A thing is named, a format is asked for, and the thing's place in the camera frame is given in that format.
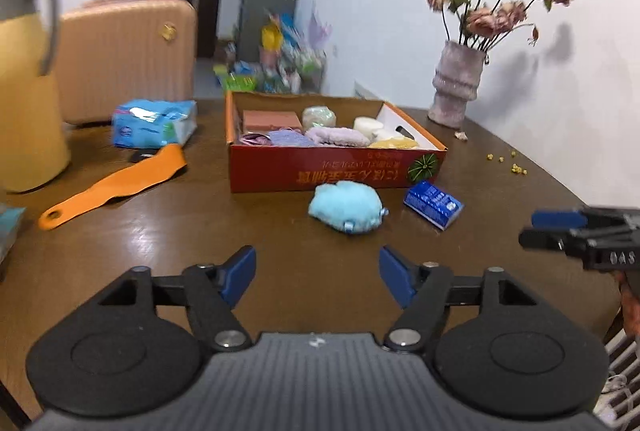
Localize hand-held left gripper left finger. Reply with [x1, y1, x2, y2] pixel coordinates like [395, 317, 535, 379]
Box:
[97, 245, 258, 354]

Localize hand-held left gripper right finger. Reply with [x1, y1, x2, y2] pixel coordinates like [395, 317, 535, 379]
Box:
[378, 245, 538, 355]

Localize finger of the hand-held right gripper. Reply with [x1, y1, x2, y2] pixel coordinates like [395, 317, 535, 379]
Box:
[518, 229, 585, 255]
[531, 206, 627, 230]

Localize light blue plush toy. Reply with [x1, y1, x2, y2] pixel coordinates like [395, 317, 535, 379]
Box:
[307, 180, 390, 237]

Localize red cardboard box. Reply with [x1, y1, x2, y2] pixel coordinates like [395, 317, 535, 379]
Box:
[224, 89, 449, 194]

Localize yellow white plush toy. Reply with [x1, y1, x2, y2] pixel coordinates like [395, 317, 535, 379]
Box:
[367, 137, 420, 150]

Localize purple washcloth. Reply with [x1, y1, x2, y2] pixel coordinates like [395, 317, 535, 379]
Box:
[267, 128, 314, 148]

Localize lavender fuzzy towel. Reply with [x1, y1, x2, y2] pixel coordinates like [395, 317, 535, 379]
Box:
[304, 126, 371, 148]

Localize white sponge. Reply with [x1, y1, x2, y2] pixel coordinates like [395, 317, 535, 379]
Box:
[352, 116, 384, 134]

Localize person's right hand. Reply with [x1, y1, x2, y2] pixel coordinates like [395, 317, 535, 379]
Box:
[615, 269, 640, 338]

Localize scattered yellow kernels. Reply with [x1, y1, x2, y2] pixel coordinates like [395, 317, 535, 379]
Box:
[485, 150, 531, 177]

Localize blue white tissue packet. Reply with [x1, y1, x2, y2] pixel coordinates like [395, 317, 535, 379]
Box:
[403, 179, 465, 231]

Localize white slatted rack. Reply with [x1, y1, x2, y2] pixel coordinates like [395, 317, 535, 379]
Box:
[596, 325, 640, 428]

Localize orange shoehorn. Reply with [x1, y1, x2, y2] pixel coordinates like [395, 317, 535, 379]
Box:
[38, 143, 189, 232]

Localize terracotta sponge block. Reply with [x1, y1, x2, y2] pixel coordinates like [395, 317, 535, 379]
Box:
[242, 109, 303, 133]

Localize pink textured vase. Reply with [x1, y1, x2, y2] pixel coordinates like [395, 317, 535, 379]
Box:
[427, 40, 489, 130]

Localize blue patterned tissue pack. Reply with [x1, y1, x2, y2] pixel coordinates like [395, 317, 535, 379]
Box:
[110, 99, 199, 150]

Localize pale round sponge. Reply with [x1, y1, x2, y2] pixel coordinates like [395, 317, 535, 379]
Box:
[301, 105, 337, 130]

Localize green packet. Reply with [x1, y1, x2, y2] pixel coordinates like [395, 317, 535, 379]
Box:
[214, 61, 262, 92]

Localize teal plastic packet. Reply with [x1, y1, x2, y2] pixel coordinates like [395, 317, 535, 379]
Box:
[0, 204, 27, 265]

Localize yellow bag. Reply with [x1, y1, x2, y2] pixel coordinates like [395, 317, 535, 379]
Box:
[260, 23, 284, 52]

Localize peach hard-shell suitcase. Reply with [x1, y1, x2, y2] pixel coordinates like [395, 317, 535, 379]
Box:
[52, 0, 199, 127]

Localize blue bag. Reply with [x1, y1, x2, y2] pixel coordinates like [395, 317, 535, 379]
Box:
[277, 13, 301, 48]

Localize yellow thermos jug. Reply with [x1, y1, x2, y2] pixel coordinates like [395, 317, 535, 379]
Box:
[0, 0, 72, 194]

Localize purple wall decoration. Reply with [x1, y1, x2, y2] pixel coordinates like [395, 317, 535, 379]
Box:
[305, 5, 334, 58]

